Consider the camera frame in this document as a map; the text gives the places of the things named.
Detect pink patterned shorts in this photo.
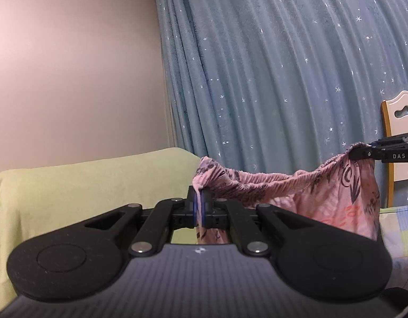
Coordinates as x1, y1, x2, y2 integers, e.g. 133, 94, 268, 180
192, 142, 380, 240

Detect white wooden chair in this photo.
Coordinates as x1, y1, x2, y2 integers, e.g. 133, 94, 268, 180
381, 90, 408, 207

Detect pastel checked chair cushion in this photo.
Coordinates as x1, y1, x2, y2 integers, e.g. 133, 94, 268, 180
379, 205, 408, 258

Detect blue starry curtain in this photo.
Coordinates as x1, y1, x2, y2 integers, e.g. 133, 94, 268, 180
156, 0, 408, 174

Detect green sofa cover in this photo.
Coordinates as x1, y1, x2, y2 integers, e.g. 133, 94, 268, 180
0, 148, 200, 310

